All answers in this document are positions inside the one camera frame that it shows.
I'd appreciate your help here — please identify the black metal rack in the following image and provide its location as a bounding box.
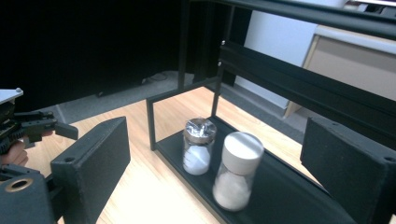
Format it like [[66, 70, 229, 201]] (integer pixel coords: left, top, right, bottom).
[[146, 0, 396, 224]]

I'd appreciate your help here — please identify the foil-topped jar with white powder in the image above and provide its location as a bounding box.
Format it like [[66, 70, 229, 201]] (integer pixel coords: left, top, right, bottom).
[[182, 118, 218, 176]]

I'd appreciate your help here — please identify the white partition panel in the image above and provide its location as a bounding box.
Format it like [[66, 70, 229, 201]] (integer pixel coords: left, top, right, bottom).
[[233, 8, 319, 109]]

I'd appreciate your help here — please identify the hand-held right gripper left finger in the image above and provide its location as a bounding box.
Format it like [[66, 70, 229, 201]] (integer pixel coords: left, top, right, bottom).
[[50, 116, 132, 224]]

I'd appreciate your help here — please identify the white-lid jar with white powder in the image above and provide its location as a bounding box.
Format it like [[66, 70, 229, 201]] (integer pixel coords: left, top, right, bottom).
[[212, 131, 265, 213]]

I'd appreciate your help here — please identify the beige cabinet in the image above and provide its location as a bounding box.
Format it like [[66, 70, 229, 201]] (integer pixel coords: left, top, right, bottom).
[[283, 24, 396, 119]]

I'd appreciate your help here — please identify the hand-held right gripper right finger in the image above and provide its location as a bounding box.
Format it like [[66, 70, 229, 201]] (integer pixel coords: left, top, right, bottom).
[[300, 117, 396, 224]]

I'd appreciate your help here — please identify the black curtain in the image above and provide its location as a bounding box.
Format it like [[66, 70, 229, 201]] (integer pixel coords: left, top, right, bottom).
[[0, 0, 191, 113]]

